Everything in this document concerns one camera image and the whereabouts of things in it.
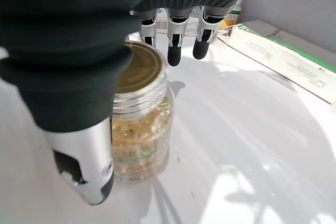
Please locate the white medicine box with barcode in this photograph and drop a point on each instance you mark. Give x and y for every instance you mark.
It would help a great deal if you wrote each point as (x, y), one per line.
(193, 23)

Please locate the clear jar of yellow capsules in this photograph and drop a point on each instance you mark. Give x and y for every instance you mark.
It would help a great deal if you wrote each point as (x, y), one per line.
(141, 134)

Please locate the orange green medicine box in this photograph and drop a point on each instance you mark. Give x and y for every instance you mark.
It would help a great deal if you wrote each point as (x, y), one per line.
(232, 19)

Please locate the right robot hand dark glove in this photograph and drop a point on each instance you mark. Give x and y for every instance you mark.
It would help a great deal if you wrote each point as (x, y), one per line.
(65, 37)

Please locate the long white green medicine box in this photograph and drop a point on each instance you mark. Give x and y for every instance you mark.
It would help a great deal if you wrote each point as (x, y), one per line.
(283, 51)

